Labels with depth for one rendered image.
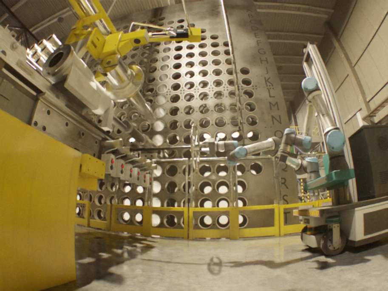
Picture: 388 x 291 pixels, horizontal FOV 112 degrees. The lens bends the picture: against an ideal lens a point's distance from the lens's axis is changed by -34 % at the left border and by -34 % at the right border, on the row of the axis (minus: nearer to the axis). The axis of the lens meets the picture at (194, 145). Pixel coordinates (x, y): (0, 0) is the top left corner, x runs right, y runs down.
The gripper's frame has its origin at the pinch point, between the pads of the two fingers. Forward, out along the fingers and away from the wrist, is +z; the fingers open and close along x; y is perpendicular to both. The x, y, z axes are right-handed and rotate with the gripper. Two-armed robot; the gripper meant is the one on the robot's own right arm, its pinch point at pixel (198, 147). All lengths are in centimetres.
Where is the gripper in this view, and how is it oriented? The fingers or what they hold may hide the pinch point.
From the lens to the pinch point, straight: 160.0
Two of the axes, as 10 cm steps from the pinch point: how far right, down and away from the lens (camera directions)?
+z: -9.9, 0.4, 1.5
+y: -0.9, 6.5, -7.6
